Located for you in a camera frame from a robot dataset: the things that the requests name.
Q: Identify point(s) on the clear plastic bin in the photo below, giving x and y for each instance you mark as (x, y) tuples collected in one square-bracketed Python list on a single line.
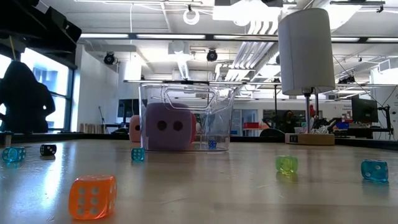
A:
[(217, 124)]

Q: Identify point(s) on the small blue translucent die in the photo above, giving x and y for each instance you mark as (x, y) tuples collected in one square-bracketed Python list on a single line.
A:
[(212, 143)]

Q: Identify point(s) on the large purple foam die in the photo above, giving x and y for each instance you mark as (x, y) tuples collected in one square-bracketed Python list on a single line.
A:
[(168, 137)]

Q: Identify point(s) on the large pink foam die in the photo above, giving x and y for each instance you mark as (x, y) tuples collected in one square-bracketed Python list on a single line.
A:
[(134, 133)]

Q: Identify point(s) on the small teal translucent die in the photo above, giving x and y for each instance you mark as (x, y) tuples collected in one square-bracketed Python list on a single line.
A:
[(137, 154), (13, 154), (374, 170)]

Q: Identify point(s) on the small yellow-green translucent die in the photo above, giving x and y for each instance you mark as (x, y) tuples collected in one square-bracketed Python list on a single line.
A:
[(286, 164)]

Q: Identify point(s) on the small orange translucent die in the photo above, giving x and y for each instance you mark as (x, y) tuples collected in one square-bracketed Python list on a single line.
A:
[(92, 196)]

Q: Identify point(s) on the small black die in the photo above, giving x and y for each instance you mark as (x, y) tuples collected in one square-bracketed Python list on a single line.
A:
[(48, 149)]

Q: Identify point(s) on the red box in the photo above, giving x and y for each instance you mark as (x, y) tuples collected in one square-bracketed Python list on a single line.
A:
[(251, 125)]

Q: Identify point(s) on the black ceiling spotlight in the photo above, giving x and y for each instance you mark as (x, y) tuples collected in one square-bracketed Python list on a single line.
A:
[(211, 55), (109, 58)]

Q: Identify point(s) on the long ceiling light strip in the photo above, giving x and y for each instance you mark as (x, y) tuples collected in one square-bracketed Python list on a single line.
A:
[(171, 36)]

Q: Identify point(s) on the person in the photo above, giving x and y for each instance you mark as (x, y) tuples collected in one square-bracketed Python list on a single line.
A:
[(25, 99), (287, 119)]

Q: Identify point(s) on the row of wooden blocks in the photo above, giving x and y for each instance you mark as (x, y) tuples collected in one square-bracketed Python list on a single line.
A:
[(91, 128)]

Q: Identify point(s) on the white shade table lamp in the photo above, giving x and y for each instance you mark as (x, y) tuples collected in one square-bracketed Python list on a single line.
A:
[(306, 49)]

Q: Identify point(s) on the large glass window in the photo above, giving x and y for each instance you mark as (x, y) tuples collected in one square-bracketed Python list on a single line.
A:
[(62, 87)]

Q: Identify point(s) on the blue box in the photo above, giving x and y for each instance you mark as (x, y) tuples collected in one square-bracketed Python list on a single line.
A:
[(343, 125)]

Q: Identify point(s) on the black computer monitor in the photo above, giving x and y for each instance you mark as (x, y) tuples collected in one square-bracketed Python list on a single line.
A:
[(363, 110)]

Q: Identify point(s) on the short grey post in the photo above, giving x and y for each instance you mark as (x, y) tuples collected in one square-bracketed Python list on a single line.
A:
[(8, 140)]

